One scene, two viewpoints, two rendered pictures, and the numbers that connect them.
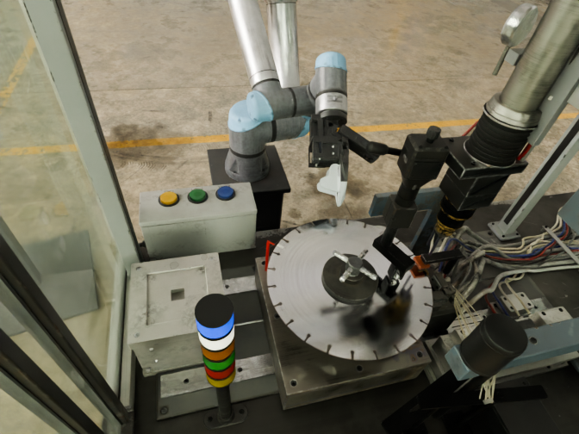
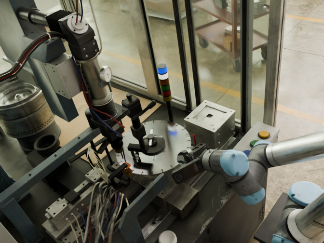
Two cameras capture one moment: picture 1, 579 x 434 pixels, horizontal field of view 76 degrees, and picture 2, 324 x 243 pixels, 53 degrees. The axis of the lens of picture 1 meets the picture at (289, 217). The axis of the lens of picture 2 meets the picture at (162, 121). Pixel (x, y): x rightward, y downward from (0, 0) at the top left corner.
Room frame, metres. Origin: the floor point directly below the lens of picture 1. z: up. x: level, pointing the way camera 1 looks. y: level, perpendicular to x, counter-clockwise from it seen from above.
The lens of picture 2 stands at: (1.41, -0.47, 1.91)
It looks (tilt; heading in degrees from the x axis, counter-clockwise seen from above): 39 degrees down; 158
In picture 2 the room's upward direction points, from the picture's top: 12 degrees counter-clockwise
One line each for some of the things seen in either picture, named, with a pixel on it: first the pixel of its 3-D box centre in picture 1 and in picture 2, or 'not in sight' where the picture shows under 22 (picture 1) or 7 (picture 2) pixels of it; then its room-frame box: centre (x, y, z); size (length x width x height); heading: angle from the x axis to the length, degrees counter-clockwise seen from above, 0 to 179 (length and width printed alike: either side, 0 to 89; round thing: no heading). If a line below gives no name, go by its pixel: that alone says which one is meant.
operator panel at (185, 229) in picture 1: (200, 221); (252, 155); (0.65, 0.23, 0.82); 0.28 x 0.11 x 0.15; 109
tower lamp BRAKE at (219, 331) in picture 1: (214, 316); (162, 68); (0.22, 0.07, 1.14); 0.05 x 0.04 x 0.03; 19
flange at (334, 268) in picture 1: (351, 274); (152, 142); (0.44, -0.13, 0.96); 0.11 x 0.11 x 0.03
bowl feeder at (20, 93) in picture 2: not in sight; (28, 115); (-0.23, -0.56, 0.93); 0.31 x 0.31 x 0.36
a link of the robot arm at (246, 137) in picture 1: (249, 125); (304, 203); (0.99, 0.16, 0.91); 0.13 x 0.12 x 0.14; 119
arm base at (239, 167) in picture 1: (247, 156); not in sight; (0.99, 0.17, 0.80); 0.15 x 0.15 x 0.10
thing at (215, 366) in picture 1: (218, 350); (165, 86); (0.22, 0.07, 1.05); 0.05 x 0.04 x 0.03; 19
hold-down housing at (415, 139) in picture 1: (412, 181); (134, 116); (0.49, -0.19, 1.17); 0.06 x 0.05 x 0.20; 100
